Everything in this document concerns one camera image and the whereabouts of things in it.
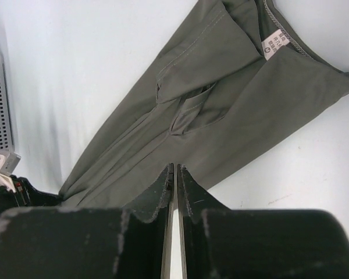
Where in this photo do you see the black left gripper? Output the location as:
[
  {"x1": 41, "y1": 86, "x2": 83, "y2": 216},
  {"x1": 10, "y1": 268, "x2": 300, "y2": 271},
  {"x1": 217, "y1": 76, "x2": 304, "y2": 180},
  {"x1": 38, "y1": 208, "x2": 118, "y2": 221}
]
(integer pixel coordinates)
[{"x1": 0, "y1": 176, "x2": 62, "y2": 215}]

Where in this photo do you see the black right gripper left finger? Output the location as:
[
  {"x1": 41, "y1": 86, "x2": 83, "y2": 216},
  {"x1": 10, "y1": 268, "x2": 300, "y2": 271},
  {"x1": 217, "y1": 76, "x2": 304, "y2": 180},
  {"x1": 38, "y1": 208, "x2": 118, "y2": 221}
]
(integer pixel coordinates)
[{"x1": 0, "y1": 164, "x2": 174, "y2": 278}]

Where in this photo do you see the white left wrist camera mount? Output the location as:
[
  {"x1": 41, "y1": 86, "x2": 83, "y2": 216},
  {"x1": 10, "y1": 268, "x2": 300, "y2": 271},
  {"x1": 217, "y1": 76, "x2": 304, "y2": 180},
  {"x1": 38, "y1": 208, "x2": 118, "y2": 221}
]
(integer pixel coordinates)
[{"x1": 0, "y1": 149, "x2": 21, "y2": 193}]

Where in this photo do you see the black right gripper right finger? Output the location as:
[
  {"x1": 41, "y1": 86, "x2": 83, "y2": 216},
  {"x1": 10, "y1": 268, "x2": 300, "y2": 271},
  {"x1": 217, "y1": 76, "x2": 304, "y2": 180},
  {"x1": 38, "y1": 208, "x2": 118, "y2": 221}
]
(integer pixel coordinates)
[{"x1": 176, "y1": 165, "x2": 349, "y2": 278}]

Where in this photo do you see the dark grey t shirt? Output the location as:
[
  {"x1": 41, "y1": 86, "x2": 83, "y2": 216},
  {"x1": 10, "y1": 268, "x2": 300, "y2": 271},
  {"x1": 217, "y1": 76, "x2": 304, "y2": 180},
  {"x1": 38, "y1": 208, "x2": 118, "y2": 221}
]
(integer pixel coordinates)
[{"x1": 60, "y1": 1, "x2": 349, "y2": 208}]

